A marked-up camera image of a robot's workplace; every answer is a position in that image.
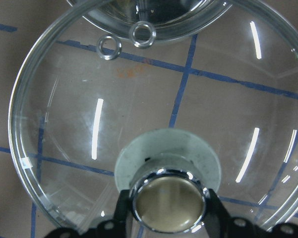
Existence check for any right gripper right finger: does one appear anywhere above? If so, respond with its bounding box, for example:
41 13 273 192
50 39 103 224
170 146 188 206
202 189 231 238

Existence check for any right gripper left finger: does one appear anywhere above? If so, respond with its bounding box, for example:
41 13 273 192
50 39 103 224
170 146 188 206
114 189 134 238

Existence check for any glass pot lid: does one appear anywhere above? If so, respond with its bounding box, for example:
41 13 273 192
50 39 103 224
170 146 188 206
8 0 298 238

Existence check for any white steel cooking pot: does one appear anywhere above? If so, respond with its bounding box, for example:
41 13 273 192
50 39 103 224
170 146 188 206
65 0 234 47

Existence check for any brown paper table mat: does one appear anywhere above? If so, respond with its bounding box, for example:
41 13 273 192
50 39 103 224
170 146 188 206
0 0 298 238

